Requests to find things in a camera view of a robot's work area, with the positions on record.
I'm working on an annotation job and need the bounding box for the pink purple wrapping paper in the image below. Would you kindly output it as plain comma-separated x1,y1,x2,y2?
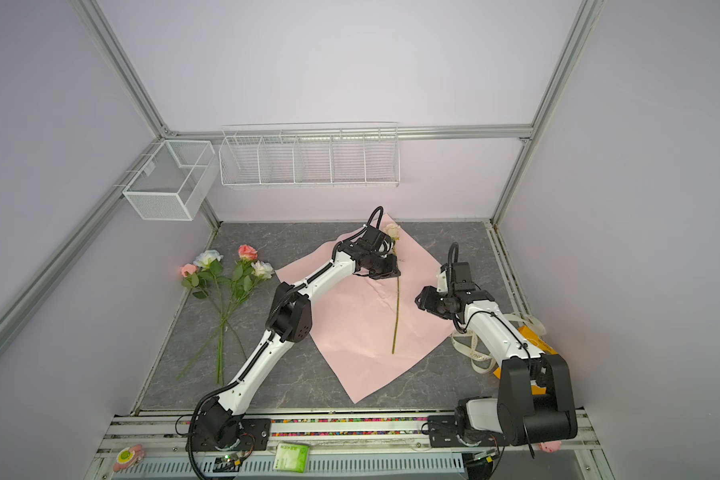
277,226,453,408

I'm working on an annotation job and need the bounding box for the white mesh box basket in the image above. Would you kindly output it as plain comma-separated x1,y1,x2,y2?
123,140,220,221

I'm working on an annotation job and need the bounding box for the small pink pig toy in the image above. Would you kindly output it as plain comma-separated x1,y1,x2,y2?
539,441,562,453

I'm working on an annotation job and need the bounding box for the cream printed ribbon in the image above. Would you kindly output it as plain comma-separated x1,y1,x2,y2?
450,312,553,374

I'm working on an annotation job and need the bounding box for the white vented cable duct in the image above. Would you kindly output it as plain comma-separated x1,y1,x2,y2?
110,451,466,480

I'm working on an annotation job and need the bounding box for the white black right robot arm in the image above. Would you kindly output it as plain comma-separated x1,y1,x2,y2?
415,242,578,448

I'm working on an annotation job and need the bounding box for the white wire shelf basket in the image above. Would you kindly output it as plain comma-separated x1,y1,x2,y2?
218,122,401,188

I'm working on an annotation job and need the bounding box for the green small packet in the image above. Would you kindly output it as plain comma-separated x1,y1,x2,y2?
273,442,310,474

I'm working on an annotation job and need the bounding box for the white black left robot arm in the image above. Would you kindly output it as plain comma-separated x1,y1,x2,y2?
186,206,400,456

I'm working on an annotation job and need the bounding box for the cream fake rose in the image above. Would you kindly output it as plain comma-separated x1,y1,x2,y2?
384,222,401,355

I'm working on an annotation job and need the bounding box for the yellow snack bag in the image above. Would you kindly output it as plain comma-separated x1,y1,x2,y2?
490,320,557,395

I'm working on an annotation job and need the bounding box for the red pink fake rose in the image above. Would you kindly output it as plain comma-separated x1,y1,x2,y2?
200,244,259,353

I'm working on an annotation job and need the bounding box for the aluminium enclosure frame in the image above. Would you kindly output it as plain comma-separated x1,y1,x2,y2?
0,0,607,415

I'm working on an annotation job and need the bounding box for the pink green round toy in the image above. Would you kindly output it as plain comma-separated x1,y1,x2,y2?
113,444,145,473

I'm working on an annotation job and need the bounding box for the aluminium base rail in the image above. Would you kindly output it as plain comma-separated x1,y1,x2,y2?
95,409,601,457

